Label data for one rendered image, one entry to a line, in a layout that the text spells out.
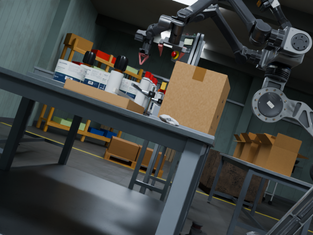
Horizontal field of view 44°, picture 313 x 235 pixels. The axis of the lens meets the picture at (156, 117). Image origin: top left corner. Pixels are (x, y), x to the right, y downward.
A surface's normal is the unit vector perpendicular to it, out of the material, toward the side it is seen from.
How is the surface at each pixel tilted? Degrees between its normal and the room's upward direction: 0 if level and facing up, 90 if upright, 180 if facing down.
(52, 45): 90
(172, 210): 90
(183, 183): 90
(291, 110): 90
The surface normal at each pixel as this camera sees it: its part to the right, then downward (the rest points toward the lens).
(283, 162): 0.06, 0.00
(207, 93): -0.22, -0.11
